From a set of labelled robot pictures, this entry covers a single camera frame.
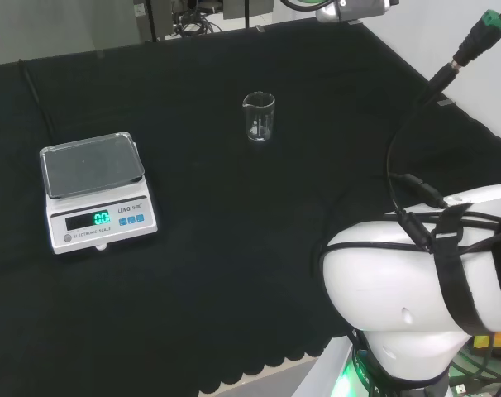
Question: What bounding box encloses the black balance power cable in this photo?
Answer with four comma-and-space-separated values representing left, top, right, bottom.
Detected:
17, 58, 60, 144

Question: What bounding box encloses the white electronic balance steel pan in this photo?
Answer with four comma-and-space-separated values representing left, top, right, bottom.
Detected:
39, 131, 159, 256

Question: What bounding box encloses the small clear glass beaker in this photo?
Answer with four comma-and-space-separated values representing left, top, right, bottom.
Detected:
242, 91, 276, 143

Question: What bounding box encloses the black bench cloth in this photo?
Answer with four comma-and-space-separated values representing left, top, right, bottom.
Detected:
0, 17, 501, 397

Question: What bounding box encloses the black cable with green connector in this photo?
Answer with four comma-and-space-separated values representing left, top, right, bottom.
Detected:
384, 8, 501, 216

